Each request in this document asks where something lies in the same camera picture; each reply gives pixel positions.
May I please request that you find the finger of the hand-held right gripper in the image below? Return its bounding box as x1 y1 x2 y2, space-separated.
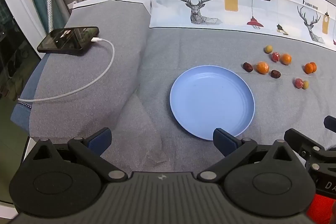
324 115 336 133
284 128 328 159

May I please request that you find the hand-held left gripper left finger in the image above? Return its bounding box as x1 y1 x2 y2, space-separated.
25 127 129 183

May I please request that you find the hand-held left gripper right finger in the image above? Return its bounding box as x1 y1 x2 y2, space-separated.
197 128 302 183

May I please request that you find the light blue round plate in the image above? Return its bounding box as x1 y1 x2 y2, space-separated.
169 65 256 141

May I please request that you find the person's red clothing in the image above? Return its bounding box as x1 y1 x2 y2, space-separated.
314 194 336 224

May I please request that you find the grey pillow with printed end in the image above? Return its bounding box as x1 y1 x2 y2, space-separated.
10 0 153 140

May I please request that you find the grey deer printed bedding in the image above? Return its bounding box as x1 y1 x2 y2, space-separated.
91 0 336 172

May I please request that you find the black smartphone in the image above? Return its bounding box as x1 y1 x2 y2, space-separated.
37 26 100 56

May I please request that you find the white charging cable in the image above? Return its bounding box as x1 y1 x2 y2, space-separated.
17 37 115 109

